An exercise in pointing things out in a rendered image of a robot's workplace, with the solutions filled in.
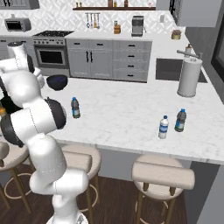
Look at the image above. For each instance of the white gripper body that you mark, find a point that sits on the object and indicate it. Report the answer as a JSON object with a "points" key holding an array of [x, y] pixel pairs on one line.
{"points": [[39, 78]]}

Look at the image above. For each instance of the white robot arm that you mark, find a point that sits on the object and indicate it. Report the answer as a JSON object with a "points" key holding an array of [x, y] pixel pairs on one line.
{"points": [[46, 157]]}

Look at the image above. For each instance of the dark blue bowl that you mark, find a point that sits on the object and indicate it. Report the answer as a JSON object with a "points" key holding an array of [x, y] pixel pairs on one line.
{"points": [[57, 82]]}

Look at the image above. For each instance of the steel cooker with oven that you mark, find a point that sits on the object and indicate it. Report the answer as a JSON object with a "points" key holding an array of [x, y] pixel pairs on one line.
{"points": [[51, 53]]}

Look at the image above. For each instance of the black round pan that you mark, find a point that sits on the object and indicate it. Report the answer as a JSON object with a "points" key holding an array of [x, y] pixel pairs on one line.
{"points": [[8, 106]]}

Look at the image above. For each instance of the dark plastic bottle blue cap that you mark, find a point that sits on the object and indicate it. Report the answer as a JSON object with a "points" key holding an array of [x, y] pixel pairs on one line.
{"points": [[75, 108], [180, 121]]}

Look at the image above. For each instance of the orange small item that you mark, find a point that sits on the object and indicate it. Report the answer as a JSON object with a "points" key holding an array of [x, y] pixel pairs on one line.
{"points": [[2, 111]]}

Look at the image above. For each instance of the grey toaster oven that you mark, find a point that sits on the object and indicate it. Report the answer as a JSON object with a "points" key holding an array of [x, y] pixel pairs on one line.
{"points": [[17, 24]]}

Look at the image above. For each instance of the grey base cupboard run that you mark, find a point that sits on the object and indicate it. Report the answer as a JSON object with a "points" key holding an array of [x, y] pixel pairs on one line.
{"points": [[109, 60]]}

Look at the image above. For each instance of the beige bar stool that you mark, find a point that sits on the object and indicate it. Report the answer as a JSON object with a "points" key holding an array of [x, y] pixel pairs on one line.
{"points": [[13, 159], [162, 178], [83, 162]]}

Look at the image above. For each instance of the wooden knife block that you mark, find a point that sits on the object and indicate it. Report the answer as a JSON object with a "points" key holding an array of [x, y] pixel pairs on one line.
{"points": [[117, 29]]}

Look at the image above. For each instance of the grey coffee machine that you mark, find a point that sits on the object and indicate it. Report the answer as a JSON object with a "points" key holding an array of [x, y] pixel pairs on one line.
{"points": [[137, 26]]}

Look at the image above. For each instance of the dark brown jar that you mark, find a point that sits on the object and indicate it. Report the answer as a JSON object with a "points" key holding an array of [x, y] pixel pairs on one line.
{"points": [[126, 3]]}

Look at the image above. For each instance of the dark sink basin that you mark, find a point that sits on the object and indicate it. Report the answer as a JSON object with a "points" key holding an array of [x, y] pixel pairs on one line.
{"points": [[170, 70]]}

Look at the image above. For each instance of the white plastic bottle blue cap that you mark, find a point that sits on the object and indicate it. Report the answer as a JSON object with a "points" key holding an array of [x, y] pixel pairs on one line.
{"points": [[163, 127]]}

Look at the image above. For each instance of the potted plant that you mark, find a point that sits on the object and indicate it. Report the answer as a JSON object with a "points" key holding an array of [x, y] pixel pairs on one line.
{"points": [[176, 34]]}

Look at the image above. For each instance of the grey sink tap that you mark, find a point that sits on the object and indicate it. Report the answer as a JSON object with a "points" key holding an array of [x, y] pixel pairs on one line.
{"points": [[186, 53]]}

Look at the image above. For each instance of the white paper towel roll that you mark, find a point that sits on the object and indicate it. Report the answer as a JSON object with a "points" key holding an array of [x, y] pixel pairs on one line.
{"points": [[189, 78]]}

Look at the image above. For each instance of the white soap dispenser bottle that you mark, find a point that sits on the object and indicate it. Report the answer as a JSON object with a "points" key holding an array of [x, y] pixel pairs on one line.
{"points": [[188, 50]]}

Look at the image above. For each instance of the dark tall appliance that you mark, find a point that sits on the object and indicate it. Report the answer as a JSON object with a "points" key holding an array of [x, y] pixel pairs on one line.
{"points": [[219, 55]]}

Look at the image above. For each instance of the grey wall cupboard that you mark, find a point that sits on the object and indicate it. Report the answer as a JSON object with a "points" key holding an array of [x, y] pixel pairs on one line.
{"points": [[198, 13], [19, 3]]}

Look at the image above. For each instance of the rail with hanging tools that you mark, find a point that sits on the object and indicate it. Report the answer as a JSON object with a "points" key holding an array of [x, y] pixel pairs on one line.
{"points": [[92, 20]]}

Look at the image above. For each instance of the brown wall shelf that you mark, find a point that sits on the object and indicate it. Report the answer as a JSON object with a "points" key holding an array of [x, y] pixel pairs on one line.
{"points": [[113, 8]]}

